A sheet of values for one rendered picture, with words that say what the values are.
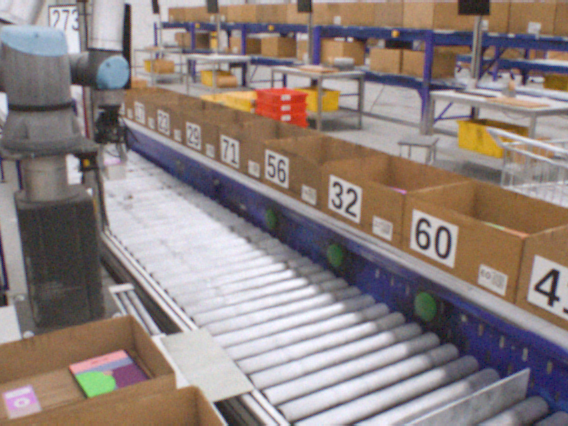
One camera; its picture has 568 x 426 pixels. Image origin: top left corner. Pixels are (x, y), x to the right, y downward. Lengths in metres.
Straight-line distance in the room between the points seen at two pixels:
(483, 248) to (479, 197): 0.39
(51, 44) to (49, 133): 0.20
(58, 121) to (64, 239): 0.29
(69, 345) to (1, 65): 0.65
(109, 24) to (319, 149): 1.07
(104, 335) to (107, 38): 0.76
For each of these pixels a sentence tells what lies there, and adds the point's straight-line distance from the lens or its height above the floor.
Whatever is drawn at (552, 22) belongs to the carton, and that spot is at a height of 1.51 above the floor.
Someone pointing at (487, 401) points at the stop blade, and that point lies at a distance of 1.29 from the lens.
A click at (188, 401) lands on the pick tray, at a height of 0.82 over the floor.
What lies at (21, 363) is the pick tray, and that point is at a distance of 1.42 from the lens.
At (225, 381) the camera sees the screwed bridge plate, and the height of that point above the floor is 0.75.
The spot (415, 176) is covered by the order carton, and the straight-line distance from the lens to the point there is 2.02.
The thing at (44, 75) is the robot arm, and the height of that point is 1.38.
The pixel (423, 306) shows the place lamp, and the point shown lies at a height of 0.81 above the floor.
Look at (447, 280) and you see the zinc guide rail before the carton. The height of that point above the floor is 0.89.
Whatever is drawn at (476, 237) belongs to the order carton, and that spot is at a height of 1.01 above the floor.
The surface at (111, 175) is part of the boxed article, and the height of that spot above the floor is 1.03.
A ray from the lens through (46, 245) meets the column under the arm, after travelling 1.53.
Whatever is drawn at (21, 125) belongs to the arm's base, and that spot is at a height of 1.27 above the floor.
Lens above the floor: 1.50
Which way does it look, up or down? 19 degrees down
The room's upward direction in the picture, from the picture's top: 1 degrees clockwise
